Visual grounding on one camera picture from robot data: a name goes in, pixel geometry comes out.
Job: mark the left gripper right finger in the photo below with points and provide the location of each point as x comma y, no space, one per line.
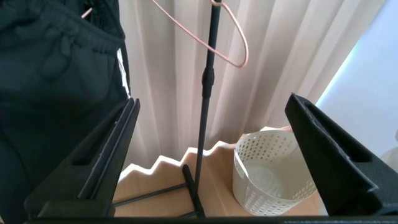
342,186

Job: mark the black clothes rack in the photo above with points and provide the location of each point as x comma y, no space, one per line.
207,77

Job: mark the beige curtain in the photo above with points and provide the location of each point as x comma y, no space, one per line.
280,46

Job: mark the black shorts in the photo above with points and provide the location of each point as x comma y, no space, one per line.
46,77

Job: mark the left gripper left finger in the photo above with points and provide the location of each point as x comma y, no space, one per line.
62,193

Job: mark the white laundry basket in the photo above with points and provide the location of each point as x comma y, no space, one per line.
280,174

